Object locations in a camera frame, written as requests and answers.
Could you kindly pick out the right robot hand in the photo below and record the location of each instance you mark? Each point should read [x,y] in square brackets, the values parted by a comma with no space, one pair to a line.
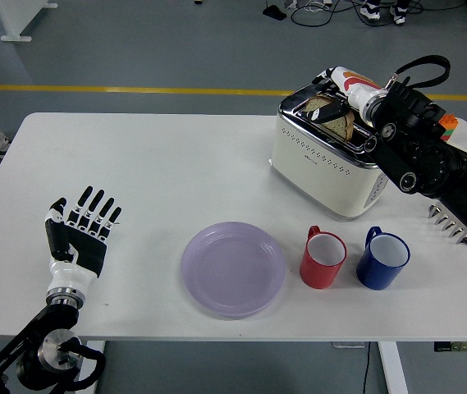
[354,88]

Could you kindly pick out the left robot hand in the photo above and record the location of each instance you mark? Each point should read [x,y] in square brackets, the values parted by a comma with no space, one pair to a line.
[81,246]

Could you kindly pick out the bread slice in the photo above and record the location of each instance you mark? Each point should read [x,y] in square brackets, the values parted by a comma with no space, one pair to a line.
[342,125]

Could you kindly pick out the purple plate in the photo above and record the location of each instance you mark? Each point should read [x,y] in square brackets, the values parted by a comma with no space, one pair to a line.
[233,271]

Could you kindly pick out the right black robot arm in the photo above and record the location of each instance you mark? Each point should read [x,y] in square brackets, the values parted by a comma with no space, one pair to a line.
[422,156]

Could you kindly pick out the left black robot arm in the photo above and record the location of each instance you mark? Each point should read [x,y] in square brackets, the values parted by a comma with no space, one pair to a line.
[32,344]

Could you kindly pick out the cream and chrome toaster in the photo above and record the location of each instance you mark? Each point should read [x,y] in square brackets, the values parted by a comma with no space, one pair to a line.
[323,172]

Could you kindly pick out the toy brick stack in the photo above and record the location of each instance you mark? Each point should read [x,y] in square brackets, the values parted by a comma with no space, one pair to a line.
[450,122]

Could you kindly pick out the black foot pedal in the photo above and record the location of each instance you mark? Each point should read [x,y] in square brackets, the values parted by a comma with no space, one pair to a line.
[274,13]

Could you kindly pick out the white table leg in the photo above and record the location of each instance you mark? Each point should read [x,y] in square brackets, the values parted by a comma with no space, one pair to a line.
[393,369]
[93,369]

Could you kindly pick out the metal toast rack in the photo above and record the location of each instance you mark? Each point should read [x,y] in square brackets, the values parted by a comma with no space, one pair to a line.
[443,218]

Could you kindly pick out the red mug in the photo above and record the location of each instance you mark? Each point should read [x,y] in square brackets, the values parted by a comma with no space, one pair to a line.
[319,271]

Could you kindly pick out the blue mug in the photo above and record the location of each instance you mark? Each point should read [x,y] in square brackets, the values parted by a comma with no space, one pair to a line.
[376,275]

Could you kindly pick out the white furniture base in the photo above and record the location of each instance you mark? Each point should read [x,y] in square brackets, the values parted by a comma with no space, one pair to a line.
[15,16]

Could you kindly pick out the black table control box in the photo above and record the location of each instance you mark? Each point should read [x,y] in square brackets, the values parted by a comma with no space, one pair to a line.
[463,346]

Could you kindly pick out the white under-table bracket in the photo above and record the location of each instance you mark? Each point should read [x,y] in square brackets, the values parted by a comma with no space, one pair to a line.
[348,345]

